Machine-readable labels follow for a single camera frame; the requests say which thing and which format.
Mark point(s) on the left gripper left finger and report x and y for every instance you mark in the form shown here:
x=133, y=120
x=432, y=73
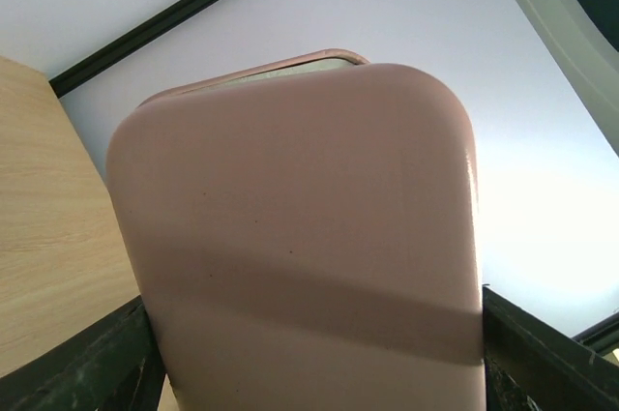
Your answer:
x=114, y=364

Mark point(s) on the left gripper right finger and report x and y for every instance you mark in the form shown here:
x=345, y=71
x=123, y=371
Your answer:
x=532, y=366

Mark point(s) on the pink glasses case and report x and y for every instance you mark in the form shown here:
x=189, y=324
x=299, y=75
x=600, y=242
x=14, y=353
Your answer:
x=305, y=239

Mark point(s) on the right black frame post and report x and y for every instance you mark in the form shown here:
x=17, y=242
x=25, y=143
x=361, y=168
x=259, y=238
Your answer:
x=127, y=44

